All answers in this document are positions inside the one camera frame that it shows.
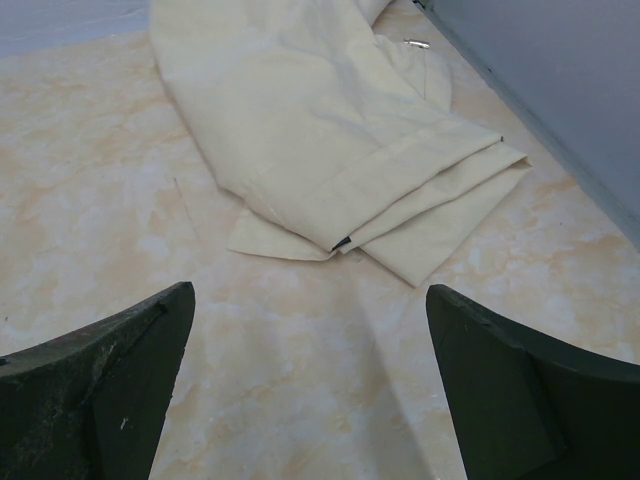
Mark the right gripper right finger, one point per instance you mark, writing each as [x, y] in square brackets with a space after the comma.
[526, 405]

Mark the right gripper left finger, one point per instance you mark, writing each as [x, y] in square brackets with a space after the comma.
[91, 404]

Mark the cream folded cloth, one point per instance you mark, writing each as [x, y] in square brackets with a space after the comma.
[335, 138]

